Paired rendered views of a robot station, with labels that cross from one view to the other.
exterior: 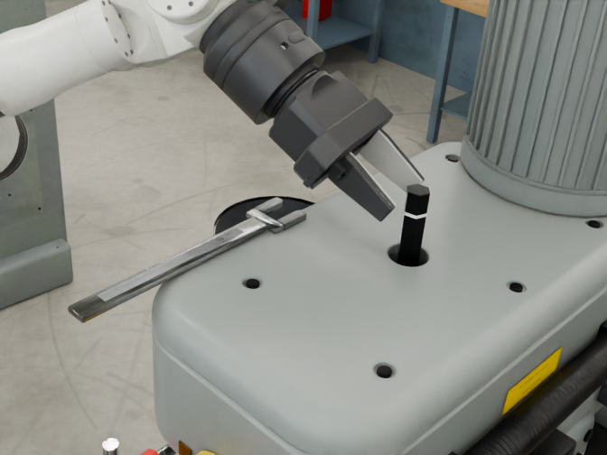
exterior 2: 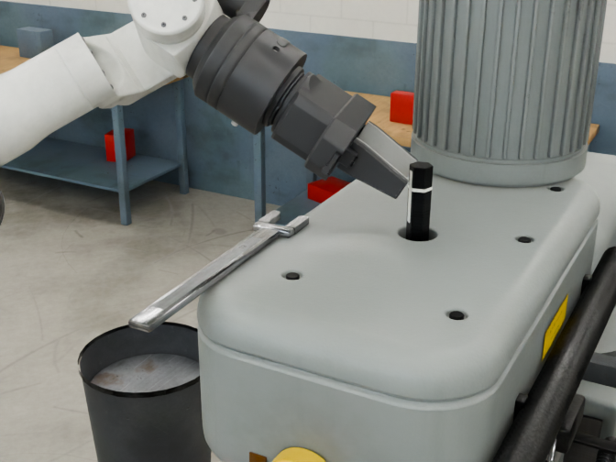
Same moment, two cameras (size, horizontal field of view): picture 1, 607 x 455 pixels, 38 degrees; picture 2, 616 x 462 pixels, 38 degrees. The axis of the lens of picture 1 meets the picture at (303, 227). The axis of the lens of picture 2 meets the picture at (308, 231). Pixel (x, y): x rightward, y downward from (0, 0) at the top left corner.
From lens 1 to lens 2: 23 cm
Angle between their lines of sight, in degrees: 16
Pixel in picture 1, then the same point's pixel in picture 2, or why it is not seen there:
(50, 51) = (37, 90)
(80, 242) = not seen: outside the picture
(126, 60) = (113, 93)
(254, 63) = (252, 68)
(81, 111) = not seen: outside the picture
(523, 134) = (480, 118)
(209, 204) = (52, 356)
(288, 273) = (321, 263)
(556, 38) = (500, 21)
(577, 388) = (593, 326)
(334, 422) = (438, 360)
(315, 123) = (322, 113)
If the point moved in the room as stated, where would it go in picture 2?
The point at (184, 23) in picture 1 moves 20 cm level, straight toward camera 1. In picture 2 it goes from (175, 40) to (253, 93)
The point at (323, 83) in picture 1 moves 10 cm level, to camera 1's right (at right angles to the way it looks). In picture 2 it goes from (314, 82) to (418, 76)
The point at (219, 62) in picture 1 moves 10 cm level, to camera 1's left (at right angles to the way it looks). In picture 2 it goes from (214, 74) to (98, 80)
